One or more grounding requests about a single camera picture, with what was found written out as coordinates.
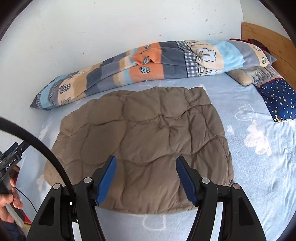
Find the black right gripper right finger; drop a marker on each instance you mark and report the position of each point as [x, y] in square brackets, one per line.
[239, 219]

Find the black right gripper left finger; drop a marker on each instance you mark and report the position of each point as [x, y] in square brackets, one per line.
[58, 211]

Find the brown quilted puffer jacket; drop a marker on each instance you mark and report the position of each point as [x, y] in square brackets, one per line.
[146, 131]

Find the person's left hand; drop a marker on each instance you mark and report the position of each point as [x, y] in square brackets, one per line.
[7, 199]

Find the light blue bed sheet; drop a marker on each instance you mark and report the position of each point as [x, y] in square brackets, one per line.
[263, 157]

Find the navy star patterned pillow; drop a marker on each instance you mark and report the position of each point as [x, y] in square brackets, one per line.
[279, 98]

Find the beige small pillow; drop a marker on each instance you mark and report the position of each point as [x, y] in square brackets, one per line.
[240, 76]

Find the castle print pillow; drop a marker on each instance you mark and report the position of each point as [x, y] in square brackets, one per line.
[262, 75]

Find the patchwork patterned blanket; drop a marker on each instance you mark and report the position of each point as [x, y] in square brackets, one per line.
[156, 61]

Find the wooden bed headboard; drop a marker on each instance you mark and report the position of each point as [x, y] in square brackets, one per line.
[279, 46]

